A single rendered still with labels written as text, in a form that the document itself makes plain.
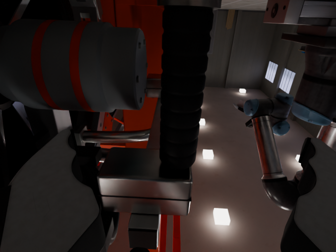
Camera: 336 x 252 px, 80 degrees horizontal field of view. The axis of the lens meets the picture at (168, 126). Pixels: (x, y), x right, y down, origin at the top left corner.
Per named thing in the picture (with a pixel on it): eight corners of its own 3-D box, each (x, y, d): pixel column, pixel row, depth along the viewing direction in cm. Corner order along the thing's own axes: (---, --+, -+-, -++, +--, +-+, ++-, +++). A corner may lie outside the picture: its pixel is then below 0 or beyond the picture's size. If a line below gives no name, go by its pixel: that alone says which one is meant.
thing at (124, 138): (70, 131, 40) (79, 172, 45) (166, 136, 40) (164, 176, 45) (99, 99, 56) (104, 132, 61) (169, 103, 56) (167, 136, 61)
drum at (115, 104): (-45, 17, 24) (-2, 122, 31) (134, 24, 24) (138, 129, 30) (30, 17, 36) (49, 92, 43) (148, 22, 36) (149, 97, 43)
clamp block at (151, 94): (145, 78, 48) (145, 98, 51) (183, 79, 48) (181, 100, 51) (147, 72, 53) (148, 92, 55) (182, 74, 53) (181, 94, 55)
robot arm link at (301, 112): (325, 86, 54) (307, 130, 60) (365, 85, 57) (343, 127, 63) (292, 75, 64) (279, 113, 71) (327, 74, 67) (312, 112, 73)
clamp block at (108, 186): (94, 175, 18) (101, 215, 21) (194, 181, 18) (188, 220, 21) (110, 145, 23) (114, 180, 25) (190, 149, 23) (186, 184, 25)
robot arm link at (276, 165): (260, 211, 87) (238, 104, 98) (282, 208, 89) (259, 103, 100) (279, 216, 76) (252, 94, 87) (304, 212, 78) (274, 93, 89)
